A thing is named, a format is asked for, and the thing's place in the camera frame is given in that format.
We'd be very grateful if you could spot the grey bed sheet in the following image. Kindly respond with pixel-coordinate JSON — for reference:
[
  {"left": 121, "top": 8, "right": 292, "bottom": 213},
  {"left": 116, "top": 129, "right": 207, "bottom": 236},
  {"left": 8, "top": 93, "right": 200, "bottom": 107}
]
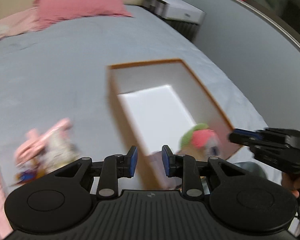
[{"left": 0, "top": 4, "right": 291, "bottom": 230}]

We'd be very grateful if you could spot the white right nightstand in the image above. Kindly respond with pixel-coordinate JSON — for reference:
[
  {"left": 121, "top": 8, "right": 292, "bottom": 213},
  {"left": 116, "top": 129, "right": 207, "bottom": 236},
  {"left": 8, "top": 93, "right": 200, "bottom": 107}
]
[{"left": 142, "top": 0, "right": 206, "bottom": 42}]

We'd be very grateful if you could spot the green pink plush toy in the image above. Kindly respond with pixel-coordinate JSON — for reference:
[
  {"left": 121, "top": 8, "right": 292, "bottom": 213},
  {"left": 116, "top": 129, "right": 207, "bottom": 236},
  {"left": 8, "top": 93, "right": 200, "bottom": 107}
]
[{"left": 179, "top": 124, "right": 221, "bottom": 161}]

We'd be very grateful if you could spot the white crochet bunny plush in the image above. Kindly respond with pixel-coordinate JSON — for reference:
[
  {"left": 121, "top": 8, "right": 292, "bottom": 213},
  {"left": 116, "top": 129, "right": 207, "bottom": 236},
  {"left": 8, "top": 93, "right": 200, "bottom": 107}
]
[{"left": 14, "top": 118, "right": 78, "bottom": 177}]

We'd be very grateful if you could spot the orange rimmed white box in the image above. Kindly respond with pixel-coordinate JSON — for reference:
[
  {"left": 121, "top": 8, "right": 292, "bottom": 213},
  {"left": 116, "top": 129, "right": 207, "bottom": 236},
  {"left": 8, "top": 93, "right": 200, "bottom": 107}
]
[{"left": 107, "top": 59, "right": 239, "bottom": 190}]

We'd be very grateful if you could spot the person right hand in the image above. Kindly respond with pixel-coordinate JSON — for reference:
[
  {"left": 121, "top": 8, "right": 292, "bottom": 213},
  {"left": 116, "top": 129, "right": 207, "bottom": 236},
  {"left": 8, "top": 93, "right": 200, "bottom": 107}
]
[{"left": 281, "top": 173, "right": 300, "bottom": 198}]

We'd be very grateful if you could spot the light pink pillow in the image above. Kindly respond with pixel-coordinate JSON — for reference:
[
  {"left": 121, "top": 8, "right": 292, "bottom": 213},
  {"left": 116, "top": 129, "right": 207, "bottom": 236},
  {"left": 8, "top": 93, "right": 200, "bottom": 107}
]
[{"left": 0, "top": 8, "right": 38, "bottom": 40}]

